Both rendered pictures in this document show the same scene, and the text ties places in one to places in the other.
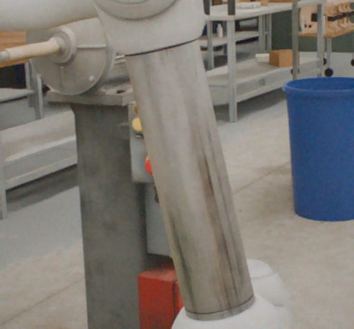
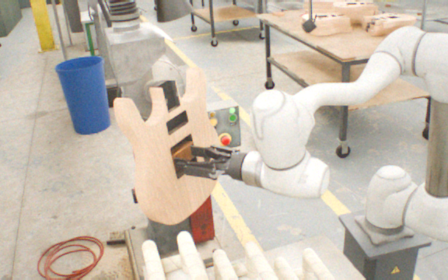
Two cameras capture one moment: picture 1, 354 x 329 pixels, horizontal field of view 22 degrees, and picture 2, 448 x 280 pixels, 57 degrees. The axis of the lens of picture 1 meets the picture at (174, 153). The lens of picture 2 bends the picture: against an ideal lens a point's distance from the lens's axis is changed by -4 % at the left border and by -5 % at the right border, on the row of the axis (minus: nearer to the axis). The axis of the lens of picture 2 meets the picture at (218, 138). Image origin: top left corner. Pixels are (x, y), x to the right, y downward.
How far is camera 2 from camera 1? 1.63 m
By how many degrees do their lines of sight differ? 45
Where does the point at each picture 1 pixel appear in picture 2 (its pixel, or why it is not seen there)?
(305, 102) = (76, 76)
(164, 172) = not seen: outside the picture
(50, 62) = (147, 103)
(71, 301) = (33, 229)
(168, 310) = (208, 207)
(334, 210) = (101, 125)
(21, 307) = (11, 246)
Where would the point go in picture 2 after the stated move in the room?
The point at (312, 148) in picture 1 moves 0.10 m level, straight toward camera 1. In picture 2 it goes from (84, 98) to (88, 100)
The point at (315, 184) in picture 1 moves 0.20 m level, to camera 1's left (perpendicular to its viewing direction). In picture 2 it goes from (89, 116) to (73, 123)
